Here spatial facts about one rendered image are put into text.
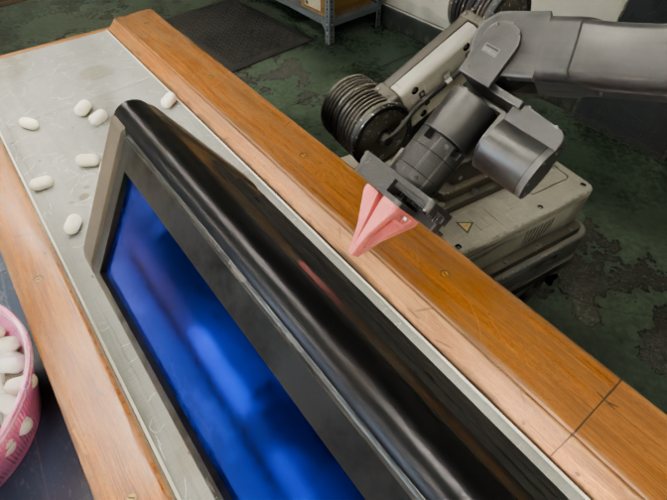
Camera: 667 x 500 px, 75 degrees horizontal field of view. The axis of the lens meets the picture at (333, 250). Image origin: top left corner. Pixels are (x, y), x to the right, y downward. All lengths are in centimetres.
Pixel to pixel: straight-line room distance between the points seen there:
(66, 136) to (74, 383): 51
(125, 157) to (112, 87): 87
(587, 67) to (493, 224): 65
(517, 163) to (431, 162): 8
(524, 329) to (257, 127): 52
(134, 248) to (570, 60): 38
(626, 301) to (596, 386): 120
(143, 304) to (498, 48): 38
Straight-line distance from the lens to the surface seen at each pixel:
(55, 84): 110
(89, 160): 82
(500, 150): 45
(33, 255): 68
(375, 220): 46
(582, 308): 164
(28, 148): 93
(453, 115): 46
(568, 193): 122
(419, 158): 46
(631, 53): 46
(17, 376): 63
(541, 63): 46
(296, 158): 71
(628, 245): 192
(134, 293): 17
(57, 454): 62
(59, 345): 57
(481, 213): 108
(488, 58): 46
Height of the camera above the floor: 120
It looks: 50 degrees down
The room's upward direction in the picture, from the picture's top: straight up
